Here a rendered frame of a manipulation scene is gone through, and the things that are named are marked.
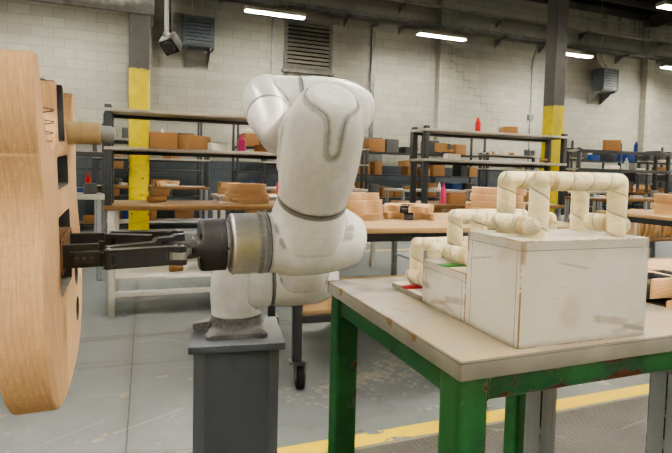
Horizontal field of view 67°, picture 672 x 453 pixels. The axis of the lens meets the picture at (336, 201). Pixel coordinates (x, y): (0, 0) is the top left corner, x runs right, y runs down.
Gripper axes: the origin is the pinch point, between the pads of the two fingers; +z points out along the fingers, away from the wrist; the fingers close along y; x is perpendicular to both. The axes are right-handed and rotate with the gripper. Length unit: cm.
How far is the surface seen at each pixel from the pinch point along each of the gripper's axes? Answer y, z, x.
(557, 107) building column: 700, -750, 97
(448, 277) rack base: 9, -65, -10
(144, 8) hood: -5.9, -9.5, 30.4
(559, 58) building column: 706, -750, 190
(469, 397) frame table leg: -13, -55, -22
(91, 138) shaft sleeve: 7.4, -2.3, 14.5
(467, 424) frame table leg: -13, -55, -26
